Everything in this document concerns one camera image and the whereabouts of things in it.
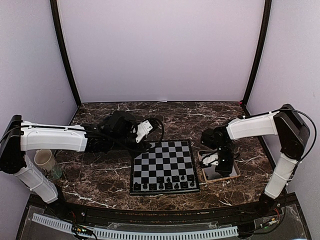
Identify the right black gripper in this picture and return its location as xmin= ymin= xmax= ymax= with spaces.
xmin=215 ymin=141 xmax=235 ymax=178

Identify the wooden tray with dark base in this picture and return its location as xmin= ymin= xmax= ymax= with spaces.
xmin=197 ymin=149 xmax=241 ymax=183

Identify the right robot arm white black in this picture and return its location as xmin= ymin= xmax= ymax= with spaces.
xmin=200 ymin=104 xmax=311 ymax=217

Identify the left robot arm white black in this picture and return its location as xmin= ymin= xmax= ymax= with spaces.
xmin=0 ymin=110 xmax=164 ymax=218

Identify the black grey chess board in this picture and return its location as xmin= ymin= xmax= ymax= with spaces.
xmin=129 ymin=139 xmax=200 ymax=196

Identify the small green circuit board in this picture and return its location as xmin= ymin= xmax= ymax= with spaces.
xmin=71 ymin=224 xmax=93 ymax=236

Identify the beige paper cup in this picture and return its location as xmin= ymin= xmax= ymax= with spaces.
xmin=34 ymin=149 xmax=63 ymax=180

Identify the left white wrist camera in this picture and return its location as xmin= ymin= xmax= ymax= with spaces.
xmin=135 ymin=120 xmax=156 ymax=143

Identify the black front rail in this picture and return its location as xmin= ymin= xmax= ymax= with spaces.
xmin=66 ymin=202 xmax=261 ymax=224

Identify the white slotted cable duct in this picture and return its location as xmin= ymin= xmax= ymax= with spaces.
xmin=31 ymin=213 xmax=239 ymax=240

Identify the left black frame post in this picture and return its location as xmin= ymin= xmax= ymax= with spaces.
xmin=49 ymin=0 xmax=82 ymax=108

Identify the black frame post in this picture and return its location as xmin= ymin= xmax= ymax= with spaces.
xmin=49 ymin=0 xmax=82 ymax=108
xmin=241 ymin=0 xmax=272 ymax=108

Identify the right black frame post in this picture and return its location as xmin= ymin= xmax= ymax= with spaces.
xmin=241 ymin=0 xmax=272 ymax=108

